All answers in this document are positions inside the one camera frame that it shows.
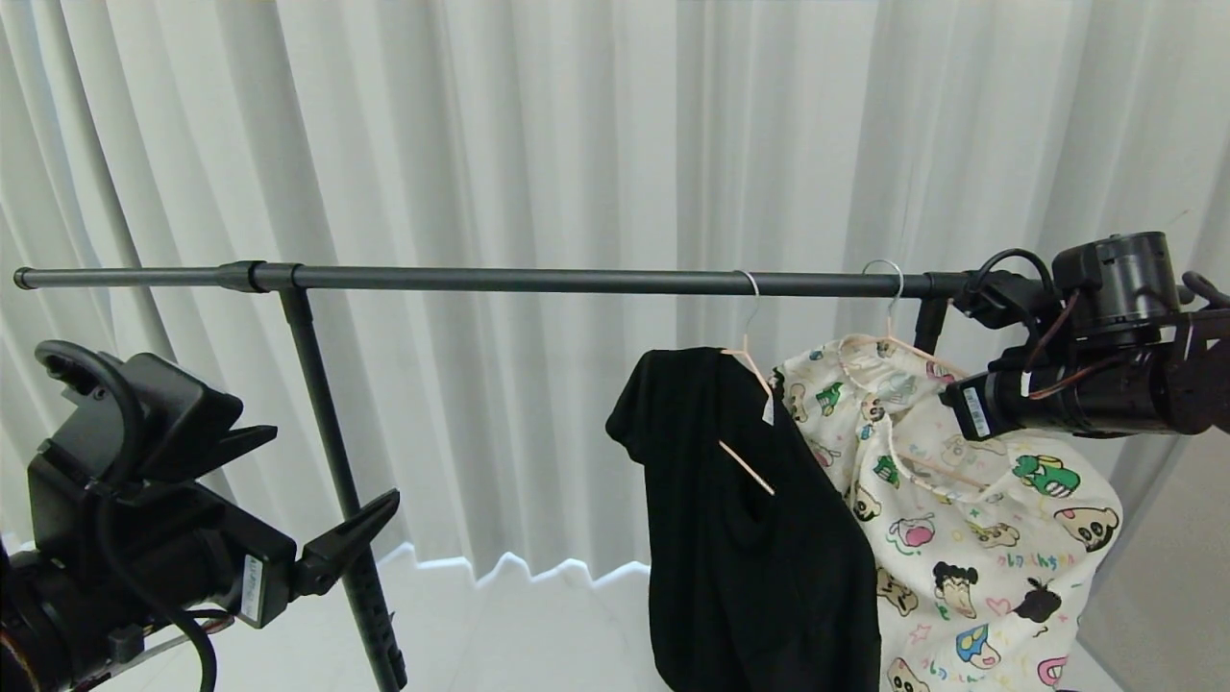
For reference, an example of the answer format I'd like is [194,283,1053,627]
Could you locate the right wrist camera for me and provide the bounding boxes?
[951,269,1060,334]

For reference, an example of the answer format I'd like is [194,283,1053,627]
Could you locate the black clothes rack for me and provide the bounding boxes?
[12,259,1058,692]

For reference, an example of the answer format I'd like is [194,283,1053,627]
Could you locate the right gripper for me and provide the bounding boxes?
[939,358,1173,443]

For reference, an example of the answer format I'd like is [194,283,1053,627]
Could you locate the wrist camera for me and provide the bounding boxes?
[27,352,280,558]
[951,269,1060,334]

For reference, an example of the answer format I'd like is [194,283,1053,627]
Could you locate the pink clothes hanger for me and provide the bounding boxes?
[834,259,991,493]
[717,270,777,498]

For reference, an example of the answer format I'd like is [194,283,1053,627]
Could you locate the black cable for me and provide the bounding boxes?
[964,248,1060,307]
[34,338,220,692]

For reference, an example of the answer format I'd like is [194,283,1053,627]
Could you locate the cream printed garment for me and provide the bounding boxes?
[773,334,1124,692]

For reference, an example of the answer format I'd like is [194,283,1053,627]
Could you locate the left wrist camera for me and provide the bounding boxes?
[27,352,280,558]

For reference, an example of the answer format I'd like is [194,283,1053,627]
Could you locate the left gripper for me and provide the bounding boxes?
[86,423,403,664]

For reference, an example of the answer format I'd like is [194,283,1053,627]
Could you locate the black garment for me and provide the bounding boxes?
[604,346,883,692]

